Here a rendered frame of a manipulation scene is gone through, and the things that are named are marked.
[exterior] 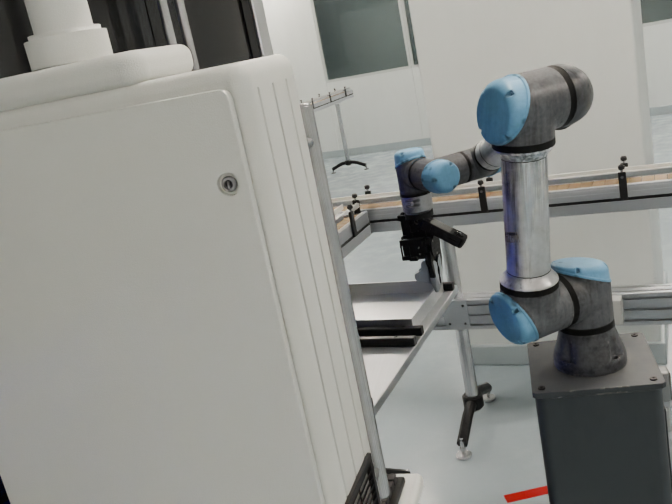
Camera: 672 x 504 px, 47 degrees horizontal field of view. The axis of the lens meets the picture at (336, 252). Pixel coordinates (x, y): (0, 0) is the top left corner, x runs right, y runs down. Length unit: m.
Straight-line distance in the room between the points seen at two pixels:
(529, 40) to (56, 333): 2.52
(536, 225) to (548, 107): 0.23
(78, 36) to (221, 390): 0.44
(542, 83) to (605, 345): 0.57
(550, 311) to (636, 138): 1.75
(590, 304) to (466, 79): 1.80
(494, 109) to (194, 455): 0.80
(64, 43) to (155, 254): 0.26
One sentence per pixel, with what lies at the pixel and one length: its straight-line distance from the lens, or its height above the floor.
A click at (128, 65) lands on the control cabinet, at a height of 1.57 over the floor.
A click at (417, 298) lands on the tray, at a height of 0.88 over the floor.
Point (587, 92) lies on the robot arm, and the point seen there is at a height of 1.37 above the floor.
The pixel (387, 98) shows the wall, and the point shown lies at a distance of 10.35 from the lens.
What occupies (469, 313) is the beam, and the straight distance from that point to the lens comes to 2.90.
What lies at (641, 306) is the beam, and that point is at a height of 0.50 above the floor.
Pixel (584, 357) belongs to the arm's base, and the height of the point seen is 0.83.
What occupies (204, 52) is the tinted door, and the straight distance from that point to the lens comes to 1.83.
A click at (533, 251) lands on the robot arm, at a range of 1.51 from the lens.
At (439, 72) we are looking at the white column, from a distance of 3.31.
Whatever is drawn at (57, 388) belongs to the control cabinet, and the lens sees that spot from 1.06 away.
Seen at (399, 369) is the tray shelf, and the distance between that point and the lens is 1.62.
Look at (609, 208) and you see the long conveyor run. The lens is 2.67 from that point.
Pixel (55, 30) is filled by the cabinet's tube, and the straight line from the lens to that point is 0.97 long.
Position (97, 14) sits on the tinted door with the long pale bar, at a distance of 1.56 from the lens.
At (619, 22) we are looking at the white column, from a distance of 3.18.
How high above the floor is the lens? 1.55
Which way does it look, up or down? 15 degrees down
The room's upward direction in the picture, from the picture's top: 11 degrees counter-clockwise
